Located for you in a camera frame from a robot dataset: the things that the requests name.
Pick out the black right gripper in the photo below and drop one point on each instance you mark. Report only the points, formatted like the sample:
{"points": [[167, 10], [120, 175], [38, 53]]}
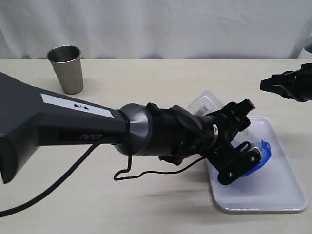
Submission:
{"points": [[295, 85]]}

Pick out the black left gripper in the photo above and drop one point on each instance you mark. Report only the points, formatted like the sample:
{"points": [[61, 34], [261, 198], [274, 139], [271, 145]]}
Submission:
{"points": [[231, 162]]}

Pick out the blue container lid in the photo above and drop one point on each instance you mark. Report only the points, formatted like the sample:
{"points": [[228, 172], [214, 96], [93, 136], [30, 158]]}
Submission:
{"points": [[264, 148]]}

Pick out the clear tall plastic container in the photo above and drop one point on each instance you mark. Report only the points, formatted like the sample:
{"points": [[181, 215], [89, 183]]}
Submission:
{"points": [[206, 103]]}

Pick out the stainless steel cup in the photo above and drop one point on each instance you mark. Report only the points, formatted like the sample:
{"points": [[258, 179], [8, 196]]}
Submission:
{"points": [[66, 62]]}

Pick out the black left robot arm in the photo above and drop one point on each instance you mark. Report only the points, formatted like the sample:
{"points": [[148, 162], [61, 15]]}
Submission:
{"points": [[31, 117]]}

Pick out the white plastic tray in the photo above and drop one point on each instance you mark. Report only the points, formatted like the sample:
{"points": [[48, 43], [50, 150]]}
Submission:
{"points": [[274, 187]]}

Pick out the white backdrop curtain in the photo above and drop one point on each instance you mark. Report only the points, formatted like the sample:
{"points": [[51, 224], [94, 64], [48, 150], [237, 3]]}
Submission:
{"points": [[157, 29]]}

